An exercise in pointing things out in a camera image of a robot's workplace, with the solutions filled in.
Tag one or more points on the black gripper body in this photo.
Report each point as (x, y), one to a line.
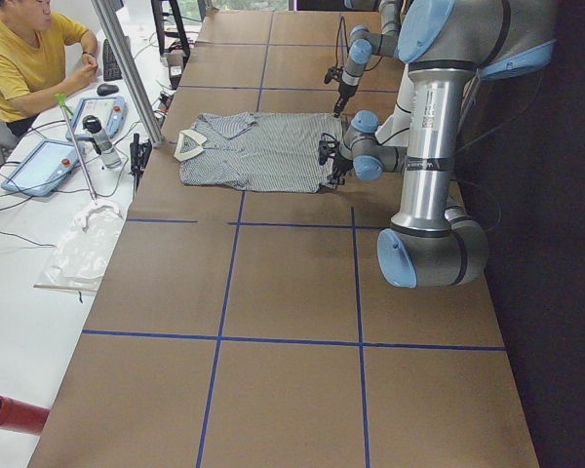
(341, 163)
(344, 91)

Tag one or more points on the blue white striped polo shirt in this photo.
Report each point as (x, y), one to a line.
(261, 152)

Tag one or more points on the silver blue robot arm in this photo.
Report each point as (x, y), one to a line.
(447, 48)
(362, 45)

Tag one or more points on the black power supply box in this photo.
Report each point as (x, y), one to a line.
(176, 61)

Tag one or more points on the black clamp tool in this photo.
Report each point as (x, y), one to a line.
(139, 157)

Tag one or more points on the far blue teach pendant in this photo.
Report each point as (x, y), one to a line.
(110, 110)

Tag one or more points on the blue teach pendant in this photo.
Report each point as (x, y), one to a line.
(110, 110)
(43, 169)

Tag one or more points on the black keyboard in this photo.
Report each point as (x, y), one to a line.
(111, 70)

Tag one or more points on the black computer mouse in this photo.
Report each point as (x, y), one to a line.
(106, 89)

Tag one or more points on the clear plastic bag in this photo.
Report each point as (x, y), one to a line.
(79, 261)

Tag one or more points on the metal rod green tip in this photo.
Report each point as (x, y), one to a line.
(67, 114)

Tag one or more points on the near blue teach pendant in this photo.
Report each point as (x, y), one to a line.
(43, 169)

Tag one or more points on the person in yellow shirt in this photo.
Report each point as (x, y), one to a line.
(42, 54)

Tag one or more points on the red cylinder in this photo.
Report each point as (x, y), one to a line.
(18, 416)

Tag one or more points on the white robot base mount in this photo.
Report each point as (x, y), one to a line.
(395, 130)

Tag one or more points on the aluminium frame post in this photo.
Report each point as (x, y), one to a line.
(115, 35)

